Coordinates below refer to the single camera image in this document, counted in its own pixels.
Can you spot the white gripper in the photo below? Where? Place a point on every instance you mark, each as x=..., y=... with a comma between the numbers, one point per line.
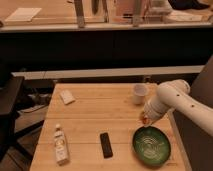
x=151, y=115

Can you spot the red orange pepper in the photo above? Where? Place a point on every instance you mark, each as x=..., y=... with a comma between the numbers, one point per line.
x=144, y=121

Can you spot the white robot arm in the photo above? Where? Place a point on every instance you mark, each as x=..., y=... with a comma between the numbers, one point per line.
x=175, y=95

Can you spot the green ceramic bowl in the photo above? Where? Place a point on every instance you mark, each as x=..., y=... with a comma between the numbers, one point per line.
x=151, y=146

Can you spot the white cup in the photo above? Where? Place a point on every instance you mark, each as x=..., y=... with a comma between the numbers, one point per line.
x=140, y=91

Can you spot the black remote control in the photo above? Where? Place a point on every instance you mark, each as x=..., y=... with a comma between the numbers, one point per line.
x=106, y=145

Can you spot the clear plastic bottle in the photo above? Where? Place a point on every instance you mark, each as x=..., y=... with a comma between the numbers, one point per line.
x=60, y=144

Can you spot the black chair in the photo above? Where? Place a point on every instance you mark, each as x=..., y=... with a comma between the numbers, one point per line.
x=9, y=95

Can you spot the white paper sheet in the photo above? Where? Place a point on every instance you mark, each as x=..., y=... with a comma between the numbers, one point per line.
x=22, y=15

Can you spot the long white shelf rail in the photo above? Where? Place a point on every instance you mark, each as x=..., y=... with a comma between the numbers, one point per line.
x=57, y=74

